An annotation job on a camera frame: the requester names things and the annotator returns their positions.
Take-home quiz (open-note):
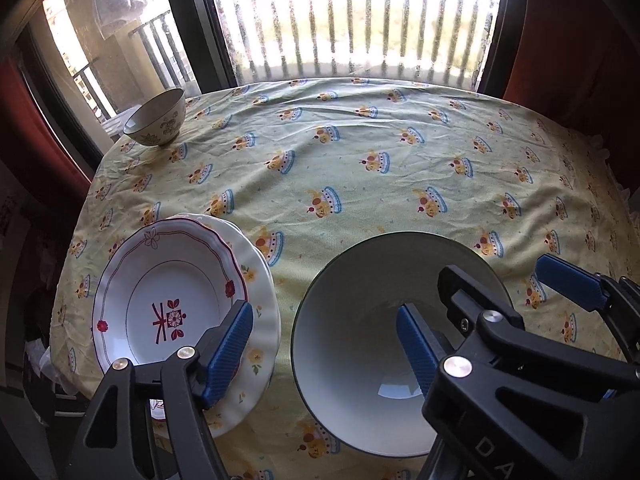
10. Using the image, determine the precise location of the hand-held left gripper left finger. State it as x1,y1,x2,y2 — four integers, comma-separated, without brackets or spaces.
64,300,255,480

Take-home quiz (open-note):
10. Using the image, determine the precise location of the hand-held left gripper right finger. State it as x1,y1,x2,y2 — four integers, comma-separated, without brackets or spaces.
396,304,453,401

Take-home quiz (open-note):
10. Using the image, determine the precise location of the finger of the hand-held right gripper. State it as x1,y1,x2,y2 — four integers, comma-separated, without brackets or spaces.
535,254,640,366
437,265,526,356

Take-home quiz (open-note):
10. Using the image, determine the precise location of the scalloped yellow flower plate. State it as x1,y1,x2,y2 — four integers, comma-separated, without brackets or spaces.
150,220,282,438

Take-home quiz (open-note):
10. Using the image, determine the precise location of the floral ceramic bowl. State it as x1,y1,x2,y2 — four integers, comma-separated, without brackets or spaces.
123,88,187,147
291,231,516,459

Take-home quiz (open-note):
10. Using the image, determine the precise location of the red patterned white plate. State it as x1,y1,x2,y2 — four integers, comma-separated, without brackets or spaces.
92,218,249,377

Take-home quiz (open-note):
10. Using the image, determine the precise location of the yellow printed tablecloth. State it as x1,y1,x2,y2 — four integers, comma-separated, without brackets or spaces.
50,76,640,480

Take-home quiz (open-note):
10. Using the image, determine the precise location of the red curtain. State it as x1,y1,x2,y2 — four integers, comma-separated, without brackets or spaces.
0,55,96,191
502,0,640,186

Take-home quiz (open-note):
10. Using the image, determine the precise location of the balcony railing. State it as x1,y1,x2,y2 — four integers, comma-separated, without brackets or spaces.
70,0,501,116

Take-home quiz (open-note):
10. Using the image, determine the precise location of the dark window frame post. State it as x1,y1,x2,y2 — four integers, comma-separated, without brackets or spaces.
160,0,241,93

